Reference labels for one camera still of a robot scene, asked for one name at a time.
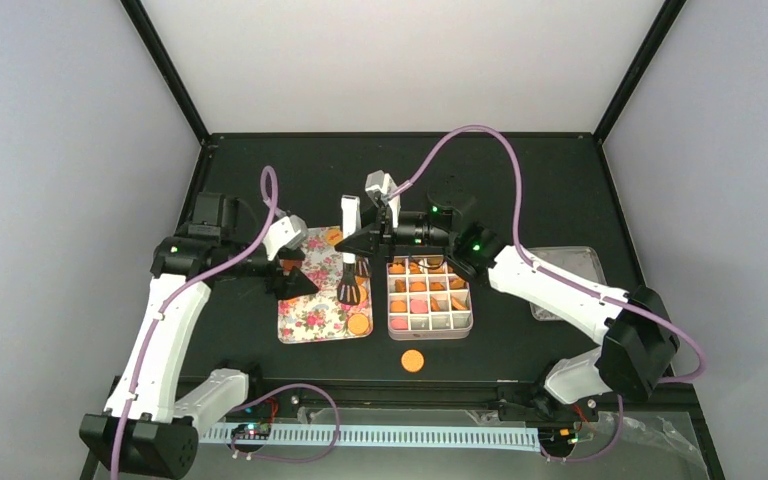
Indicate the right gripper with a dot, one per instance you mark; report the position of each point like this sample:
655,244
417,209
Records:
377,236

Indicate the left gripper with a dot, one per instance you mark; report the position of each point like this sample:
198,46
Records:
284,281

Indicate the floral cookie tray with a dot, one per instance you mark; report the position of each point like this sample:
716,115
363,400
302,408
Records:
321,317

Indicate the pink divided cookie tin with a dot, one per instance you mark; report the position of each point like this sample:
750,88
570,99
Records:
428,277

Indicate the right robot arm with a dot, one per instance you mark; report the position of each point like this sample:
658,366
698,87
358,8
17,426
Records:
633,346

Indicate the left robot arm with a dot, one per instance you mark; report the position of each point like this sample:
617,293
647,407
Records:
145,428

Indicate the yellow cracker with red mark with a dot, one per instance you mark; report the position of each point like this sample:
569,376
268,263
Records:
333,236

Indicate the white pink sandwich cookie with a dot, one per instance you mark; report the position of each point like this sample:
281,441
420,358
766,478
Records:
418,306

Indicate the fallen orange round cracker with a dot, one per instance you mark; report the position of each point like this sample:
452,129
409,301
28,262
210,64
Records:
412,361

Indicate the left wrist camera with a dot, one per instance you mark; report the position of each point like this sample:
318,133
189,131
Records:
288,232

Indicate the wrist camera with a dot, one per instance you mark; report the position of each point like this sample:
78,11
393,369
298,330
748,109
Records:
380,187
288,232

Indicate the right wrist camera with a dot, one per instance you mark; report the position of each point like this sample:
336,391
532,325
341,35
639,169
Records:
380,187

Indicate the white slotted cable duct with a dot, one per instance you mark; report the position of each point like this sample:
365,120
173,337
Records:
436,437

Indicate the black frame post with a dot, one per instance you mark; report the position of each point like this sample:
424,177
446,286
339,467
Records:
142,23

